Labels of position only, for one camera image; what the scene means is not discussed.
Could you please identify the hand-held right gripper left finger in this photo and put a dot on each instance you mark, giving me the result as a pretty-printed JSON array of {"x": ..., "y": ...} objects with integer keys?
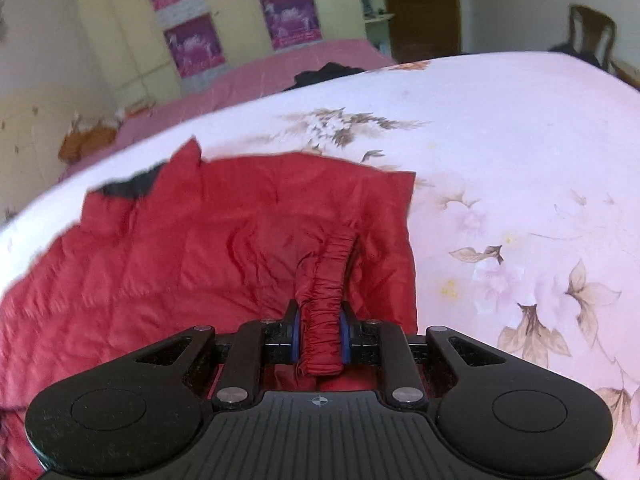
[{"x": 296, "y": 336}]

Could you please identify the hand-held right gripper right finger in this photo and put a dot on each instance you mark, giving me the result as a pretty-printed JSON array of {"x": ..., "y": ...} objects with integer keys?
[{"x": 345, "y": 340}]

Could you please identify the red padded jacket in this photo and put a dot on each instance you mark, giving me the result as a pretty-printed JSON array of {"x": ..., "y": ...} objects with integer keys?
[{"x": 200, "y": 260}]

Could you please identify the floral pink bed sheet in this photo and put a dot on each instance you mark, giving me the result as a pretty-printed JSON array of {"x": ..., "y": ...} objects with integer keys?
[{"x": 500, "y": 160}]

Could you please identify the dark cloth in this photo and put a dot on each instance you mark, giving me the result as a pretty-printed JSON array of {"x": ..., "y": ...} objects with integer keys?
[{"x": 322, "y": 76}]

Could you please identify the plain pink bedspread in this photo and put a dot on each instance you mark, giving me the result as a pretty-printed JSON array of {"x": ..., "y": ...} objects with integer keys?
[{"x": 280, "y": 75}]

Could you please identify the orange woven basket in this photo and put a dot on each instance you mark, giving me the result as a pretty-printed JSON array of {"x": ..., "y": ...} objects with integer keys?
[{"x": 87, "y": 141}]

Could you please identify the brown wooden door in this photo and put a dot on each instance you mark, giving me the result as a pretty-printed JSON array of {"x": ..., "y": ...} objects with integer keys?
[{"x": 422, "y": 7}]

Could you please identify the cream wardrobe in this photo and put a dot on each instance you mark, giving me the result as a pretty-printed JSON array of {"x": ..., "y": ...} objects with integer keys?
[{"x": 150, "y": 25}]

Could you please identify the wooden chair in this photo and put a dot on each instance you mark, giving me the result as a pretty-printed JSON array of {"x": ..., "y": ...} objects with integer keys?
[{"x": 590, "y": 35}]

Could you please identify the pale green wall shelf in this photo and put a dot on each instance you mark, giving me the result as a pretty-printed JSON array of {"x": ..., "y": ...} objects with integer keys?
[{"x": 372, "y": 5}]

